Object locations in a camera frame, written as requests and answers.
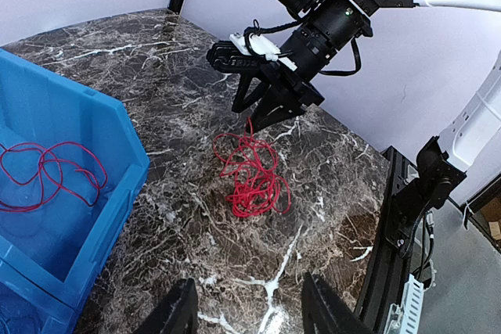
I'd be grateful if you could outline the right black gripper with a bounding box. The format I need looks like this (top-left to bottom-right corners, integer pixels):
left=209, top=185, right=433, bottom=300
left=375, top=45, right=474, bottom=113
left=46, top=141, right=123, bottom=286
left=232, top=63, right=325, bottom=131

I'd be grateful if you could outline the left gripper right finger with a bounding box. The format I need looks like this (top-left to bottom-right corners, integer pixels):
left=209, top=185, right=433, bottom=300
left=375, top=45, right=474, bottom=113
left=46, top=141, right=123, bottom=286
left=301, top=272, right=372, bottom=334

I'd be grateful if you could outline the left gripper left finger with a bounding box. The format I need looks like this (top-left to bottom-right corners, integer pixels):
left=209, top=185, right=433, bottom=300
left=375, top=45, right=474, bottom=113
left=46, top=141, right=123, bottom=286
left=136, top=278, right=198, bottom=334

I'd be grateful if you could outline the red cable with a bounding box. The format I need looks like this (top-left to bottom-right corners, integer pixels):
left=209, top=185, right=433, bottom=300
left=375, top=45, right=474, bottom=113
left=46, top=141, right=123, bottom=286
left=0, top=141, right=109, bottom=213
left=212, top=117, right=293, bottom=218

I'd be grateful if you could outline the blue three-compartment plastic bin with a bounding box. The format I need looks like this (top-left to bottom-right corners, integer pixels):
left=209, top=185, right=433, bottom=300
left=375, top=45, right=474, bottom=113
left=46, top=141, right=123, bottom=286
left=1, top=51, right=150, bottom=333

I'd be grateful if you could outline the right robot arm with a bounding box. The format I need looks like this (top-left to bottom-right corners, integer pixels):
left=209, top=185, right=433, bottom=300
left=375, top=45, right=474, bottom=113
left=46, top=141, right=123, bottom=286
left=230, top=0, right=500, bottom=214

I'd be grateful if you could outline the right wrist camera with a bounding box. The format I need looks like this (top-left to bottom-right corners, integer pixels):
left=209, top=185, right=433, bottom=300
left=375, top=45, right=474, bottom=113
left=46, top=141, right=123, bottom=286
left=206, top=33, right=297, bottom=74

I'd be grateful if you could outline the black front rail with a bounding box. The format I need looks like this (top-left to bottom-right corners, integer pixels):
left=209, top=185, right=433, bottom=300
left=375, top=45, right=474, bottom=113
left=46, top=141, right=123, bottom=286
left=355, top=146, right=412, bottom=333

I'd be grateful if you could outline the white slotted cable duct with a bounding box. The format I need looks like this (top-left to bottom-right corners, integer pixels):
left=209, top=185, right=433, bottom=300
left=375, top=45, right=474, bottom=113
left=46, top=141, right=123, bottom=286
left=384, top=275, right=424, bottom=334

